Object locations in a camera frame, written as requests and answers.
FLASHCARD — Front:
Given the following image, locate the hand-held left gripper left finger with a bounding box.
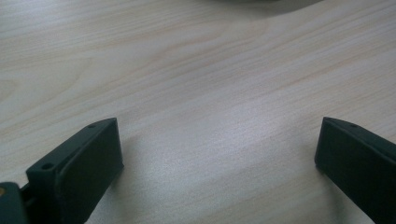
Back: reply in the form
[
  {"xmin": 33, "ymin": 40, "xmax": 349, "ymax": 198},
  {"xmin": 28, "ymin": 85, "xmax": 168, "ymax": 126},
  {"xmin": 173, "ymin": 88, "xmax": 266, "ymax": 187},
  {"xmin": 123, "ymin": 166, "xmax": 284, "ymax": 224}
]
[{"xmin": 26, "ymin": 117, "xmax": 124, "ymax": 224}]

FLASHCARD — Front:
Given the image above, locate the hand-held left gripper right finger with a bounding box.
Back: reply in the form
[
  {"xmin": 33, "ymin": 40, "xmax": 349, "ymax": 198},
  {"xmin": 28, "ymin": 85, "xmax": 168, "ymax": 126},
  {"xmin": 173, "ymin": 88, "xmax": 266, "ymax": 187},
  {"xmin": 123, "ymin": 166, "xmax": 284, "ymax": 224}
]
[{"xmin": 315, "ymin": 117, "xmax": 396, "ymax": 224}]

